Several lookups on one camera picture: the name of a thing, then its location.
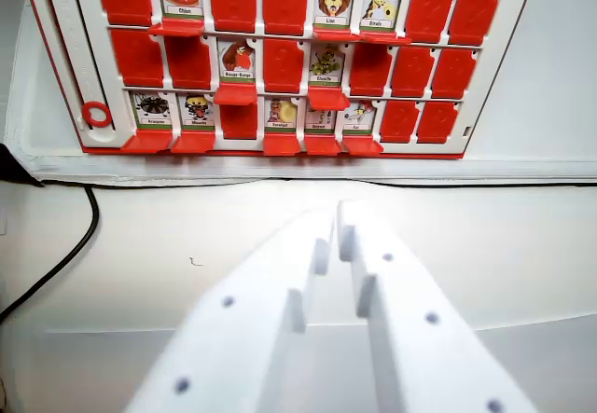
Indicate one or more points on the red board flap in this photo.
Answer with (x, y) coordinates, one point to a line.
(473, 14)

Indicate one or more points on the red and white game board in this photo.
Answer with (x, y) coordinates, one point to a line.
(280, 59)

